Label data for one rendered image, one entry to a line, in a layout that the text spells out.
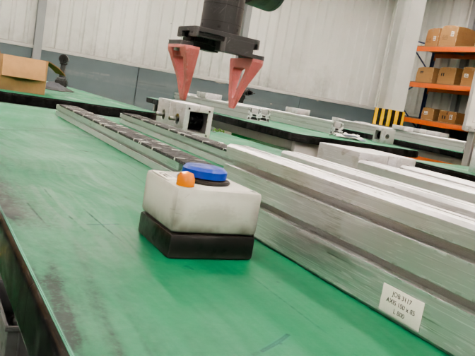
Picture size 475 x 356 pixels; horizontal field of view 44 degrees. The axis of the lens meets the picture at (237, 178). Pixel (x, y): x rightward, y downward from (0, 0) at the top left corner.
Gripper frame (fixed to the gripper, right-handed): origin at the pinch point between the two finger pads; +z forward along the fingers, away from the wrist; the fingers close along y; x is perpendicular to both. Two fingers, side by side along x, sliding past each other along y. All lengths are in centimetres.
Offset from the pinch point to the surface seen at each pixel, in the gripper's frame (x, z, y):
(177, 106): 79, 4, 29
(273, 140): 215, 20, 151
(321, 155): -10.2, 5.0, 13.9
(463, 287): -52, 8, -6
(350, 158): -16.4, 4.4, 13.7
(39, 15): 1061, -84, 154
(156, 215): -29.8, 10.3, -17.5
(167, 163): 6.8, 10.9, -1.8
